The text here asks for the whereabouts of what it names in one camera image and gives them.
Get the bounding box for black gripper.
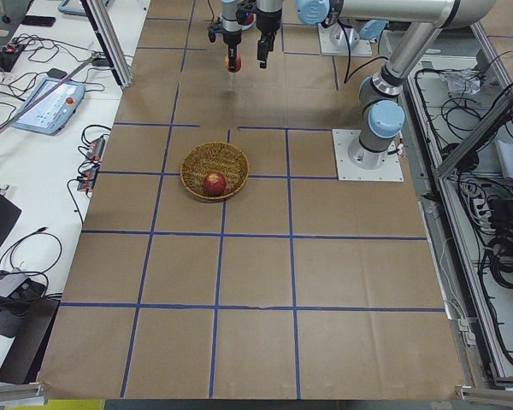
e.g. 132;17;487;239
208;23;242;73
256;12;280;69

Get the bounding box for red apple being transferred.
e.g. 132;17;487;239
225;56;242;73

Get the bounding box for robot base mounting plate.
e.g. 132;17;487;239
332;129;404;183

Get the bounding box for woven wicker basket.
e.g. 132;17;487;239
180;142;249;202

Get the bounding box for red apple in basket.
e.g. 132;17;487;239
203;172;227;196

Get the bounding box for orange black usb hub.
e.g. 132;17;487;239
85;137;106;161

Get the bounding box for teach pendant with screen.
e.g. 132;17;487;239
13;80;86;135

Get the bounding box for black smartphone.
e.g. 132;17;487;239
21;15;56;27

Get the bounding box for green tipped grabber stick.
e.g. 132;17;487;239
0;51;99;134

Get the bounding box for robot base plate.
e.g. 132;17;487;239
318;25;373;57

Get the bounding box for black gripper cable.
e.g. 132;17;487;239
324;16;386;85

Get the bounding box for aluminium frame post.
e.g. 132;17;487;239
81;0;133;90

